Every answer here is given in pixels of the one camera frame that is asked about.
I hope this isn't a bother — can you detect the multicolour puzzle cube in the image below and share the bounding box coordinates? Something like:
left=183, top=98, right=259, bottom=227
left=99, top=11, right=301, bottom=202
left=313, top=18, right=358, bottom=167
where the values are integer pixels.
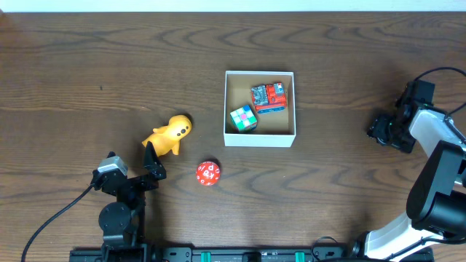
left=229, top=105, right=258, bottom=132

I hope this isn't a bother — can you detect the red grey toy truck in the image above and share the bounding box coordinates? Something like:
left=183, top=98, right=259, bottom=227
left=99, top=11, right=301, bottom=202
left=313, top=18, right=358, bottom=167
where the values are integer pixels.
left=251, top=82, right=287, bottom=114

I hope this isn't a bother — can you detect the white cardboard box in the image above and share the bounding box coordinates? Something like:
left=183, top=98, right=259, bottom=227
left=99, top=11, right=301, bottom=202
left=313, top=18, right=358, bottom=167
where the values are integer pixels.
left=223, top=71, right=296, bottom=148

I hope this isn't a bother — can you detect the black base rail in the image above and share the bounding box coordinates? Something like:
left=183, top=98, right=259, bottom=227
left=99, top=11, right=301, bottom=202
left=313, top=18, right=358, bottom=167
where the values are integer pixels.
left=68, top=244, right=436, bottom=262

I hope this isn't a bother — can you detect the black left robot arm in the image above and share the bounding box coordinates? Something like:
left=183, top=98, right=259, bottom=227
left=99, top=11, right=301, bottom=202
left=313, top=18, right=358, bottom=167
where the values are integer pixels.
left=91, top=142, right=167, bottom=261

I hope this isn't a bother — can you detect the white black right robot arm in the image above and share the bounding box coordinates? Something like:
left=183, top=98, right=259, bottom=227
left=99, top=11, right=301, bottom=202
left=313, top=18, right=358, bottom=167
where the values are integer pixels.
left=351, top=80, right=465, bottom=261

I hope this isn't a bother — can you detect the orange rubber duck toy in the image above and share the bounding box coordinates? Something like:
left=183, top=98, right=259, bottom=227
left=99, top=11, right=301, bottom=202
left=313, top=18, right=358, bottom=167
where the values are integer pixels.
left=141, top=115, right=192, bottom=156

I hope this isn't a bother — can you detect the red polyhedral die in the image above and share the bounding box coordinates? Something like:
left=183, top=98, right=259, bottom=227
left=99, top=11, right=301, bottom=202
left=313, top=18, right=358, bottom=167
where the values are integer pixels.
left=196, top=161, right=221, bottom=186

